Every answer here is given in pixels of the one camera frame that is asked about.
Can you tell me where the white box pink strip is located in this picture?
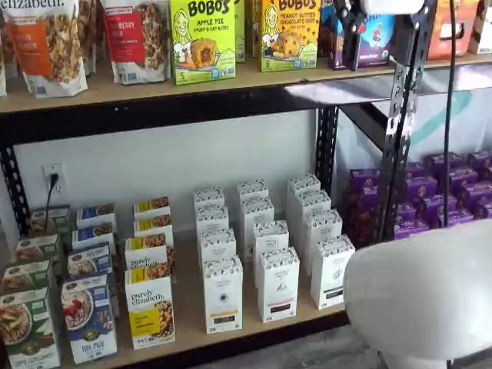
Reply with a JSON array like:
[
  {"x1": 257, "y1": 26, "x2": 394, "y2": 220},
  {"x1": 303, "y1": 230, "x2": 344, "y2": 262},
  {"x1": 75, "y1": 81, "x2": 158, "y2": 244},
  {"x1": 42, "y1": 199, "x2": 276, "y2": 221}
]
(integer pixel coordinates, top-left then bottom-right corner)
[
  {"x1": 257, "y1": 247, "x2": 301, "y2": 324},
  {"x1": 252, "y1": 220, "x2": 290, "y2": 270},
  {"x1": 240, "y1": 197, "x2": 276, "y2": 251},
  {"x1": 236, "y1": 178, "x2": 270, "y2": 204}
]

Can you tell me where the black power plug cable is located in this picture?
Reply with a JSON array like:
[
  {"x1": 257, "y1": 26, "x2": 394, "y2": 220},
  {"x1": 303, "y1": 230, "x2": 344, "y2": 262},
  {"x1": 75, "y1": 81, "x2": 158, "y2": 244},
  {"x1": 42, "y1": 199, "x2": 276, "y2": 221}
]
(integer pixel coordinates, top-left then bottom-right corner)
[{"x1": 45, "y1": 173, "x2": 62, "y2": 216}]

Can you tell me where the white box black strip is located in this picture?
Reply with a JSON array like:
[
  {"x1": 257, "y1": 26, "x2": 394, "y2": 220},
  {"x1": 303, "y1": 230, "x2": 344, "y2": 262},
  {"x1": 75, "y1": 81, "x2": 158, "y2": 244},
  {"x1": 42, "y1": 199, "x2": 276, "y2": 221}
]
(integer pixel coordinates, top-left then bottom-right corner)
[
  {"x1": 310, "y1": 234, "x2": 357, "y2": 311},
  {"x1": 303, "y1": 209, "x2": 343, "y2": 276},
  {"x1": 294, "y1": 190, "x2": 332, "y2": 247},
  {"x1": 287, "y1": 173, "x2": 322, "y2": 201}
]

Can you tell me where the white and brown box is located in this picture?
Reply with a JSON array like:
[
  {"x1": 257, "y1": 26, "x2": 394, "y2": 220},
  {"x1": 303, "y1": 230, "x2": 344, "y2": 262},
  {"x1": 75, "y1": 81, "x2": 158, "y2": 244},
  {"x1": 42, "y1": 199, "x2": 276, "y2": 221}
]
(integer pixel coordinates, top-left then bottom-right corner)
[{"x1": 467, "y1": 0, "x2": 492, "y2": 55}]

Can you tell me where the orange snack box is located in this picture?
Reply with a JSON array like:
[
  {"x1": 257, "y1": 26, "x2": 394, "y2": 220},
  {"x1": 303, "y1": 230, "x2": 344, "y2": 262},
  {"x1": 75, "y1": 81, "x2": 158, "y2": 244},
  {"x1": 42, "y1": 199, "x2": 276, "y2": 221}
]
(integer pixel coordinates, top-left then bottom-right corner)
[{"x1": 425, "y1": 0, "x2": 481, "y2": 62}]

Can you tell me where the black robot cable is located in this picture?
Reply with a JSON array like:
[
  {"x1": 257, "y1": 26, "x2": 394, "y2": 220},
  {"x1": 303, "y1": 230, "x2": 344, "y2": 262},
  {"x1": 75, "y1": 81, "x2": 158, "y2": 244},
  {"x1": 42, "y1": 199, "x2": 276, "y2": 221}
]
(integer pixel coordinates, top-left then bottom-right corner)
[{"x1": 443, "y1": 0, "x2": 464, "y2": 228}]

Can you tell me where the purely elizabeth yellow box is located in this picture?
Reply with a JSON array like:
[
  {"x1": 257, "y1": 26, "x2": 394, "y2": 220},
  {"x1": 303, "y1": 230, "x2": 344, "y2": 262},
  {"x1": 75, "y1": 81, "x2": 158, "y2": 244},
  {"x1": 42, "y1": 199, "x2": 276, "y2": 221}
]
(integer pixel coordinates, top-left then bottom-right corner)
[
  {"x1": 133, "y1": 195, "x2": 171, "y2": 221},
  {"x1": 133, "y1": 214, "x2": 174, "y2": 240},
  {"x1": 125, "y1": 266, "x2": 177, "y2": 351},
  {"x1": 125, "y1": 233, "x2": 176, "y2": 276}
]

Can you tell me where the white granola bag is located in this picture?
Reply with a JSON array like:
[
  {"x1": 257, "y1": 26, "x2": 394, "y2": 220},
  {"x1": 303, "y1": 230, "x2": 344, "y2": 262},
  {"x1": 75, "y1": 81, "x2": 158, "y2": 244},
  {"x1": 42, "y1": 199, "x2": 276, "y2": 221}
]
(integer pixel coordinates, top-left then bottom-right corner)
[{"x1": 76, "y1": 0, "x2": 104, "y2": 76}]

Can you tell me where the granola bag red label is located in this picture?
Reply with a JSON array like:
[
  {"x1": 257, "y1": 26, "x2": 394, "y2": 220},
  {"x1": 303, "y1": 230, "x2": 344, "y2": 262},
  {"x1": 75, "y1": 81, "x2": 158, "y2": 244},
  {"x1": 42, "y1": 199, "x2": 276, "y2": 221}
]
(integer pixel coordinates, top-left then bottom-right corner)
[{"x1": 100, "y1": 0, "x2": 172, "y2": 85}]

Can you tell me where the green oatmeal box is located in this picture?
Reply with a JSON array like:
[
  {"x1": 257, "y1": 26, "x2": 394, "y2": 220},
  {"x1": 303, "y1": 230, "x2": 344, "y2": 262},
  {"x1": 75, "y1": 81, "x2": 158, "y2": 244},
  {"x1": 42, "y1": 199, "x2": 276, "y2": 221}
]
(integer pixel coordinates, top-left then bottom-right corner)
[
  {"x1": 28, "y1": 205, "x2": 72, "y2": 238},
  {"x1": 0, "y1": 287, "x2": 62, "y2": 369},
  {"x1": 2, "y1": 259, "x2": 53, "y2": 297},
  {"x1": 14, "y1": 233, "x2": 62, "y2": 266}
]

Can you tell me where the green Bobo's apple pie box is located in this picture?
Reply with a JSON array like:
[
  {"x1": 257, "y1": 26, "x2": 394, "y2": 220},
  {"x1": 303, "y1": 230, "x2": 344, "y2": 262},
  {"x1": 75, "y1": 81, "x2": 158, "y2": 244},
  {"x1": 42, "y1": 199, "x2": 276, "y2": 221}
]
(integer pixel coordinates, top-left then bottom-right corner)
[
  {"x1": 170, "y1": 0, "x2": 238, "y2": 86},
  {"x1": 233, "y1": 0, "x2": 247, "y2": 64}
]

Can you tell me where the yellow Bobo's peanut butter box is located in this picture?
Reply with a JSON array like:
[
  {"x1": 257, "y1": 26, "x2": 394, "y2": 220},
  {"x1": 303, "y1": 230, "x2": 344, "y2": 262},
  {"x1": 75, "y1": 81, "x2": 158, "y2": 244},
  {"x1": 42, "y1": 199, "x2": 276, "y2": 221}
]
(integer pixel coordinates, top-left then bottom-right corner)
[
  {"x1": 261, "y1": 0, "x2": 321, "y2": 73},
  {"x1": 250, "y1": 0, "x2": 264, "y2": 58}
]

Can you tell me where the granola bag orange label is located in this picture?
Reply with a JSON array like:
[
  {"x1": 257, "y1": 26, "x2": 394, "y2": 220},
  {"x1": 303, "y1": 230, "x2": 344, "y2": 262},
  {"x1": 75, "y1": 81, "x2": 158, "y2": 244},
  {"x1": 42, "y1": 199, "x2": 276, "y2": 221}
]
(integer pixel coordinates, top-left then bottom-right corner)
[{"x1": 2, "y1": 0, "x2": 89, "y2": 99}]

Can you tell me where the black metal shelf unit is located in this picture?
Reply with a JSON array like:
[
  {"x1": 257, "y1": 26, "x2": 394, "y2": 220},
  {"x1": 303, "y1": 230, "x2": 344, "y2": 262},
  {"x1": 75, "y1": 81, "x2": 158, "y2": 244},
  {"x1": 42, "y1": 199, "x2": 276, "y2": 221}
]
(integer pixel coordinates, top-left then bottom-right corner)
[
  {"x1": 0, "y1": 0, "x2": 437, "y2": 369},
  {"x1": 337, "y1": 0, "x2": 492, "y2": 270}
]

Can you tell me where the blue oatmeal box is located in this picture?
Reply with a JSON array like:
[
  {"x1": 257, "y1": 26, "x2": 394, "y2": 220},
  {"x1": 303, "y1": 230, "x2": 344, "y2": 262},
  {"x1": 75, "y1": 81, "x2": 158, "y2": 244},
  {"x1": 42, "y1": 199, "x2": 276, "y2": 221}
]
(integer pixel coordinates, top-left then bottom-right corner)
[
  {"x1": 75, "y1": 202, "x2": 117, "y2": 228},
  {"x1": 71, "y1": 221, "x2": 116, "y2": 251},
  {"x1": 60, "y1": 274, "x2": 118, "y2": 365},
  {"x1": 67, "y1": 241, "x2": 115, "y2": 280}
]

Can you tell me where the white wall outlet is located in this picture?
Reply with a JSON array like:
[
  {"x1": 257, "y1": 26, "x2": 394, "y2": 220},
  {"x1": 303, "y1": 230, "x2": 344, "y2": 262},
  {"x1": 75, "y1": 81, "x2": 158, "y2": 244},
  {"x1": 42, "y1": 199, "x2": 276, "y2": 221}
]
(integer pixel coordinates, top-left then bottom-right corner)
[{"x1": 42, "y1": 163, "x2": 67, "y2": 198}]

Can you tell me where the blue Z Bar box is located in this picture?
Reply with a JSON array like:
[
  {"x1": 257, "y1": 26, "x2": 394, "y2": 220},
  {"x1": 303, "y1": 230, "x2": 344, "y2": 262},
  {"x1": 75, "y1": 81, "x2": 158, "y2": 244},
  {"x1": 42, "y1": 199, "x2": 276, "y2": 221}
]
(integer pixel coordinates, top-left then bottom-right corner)
[
  {"x1": 328, "y1": 0, "x2": 397, "y2": 71},
  {"x1": 318, "y1": 0, "x2": 334, "y2": 58}
]

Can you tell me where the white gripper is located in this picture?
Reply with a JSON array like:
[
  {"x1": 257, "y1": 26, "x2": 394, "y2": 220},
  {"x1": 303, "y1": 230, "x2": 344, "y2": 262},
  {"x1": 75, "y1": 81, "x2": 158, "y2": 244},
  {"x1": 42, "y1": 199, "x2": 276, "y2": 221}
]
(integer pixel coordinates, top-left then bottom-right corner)
[{"x1": 333, "y1": 0, "x2": 438, "y2": 72}]

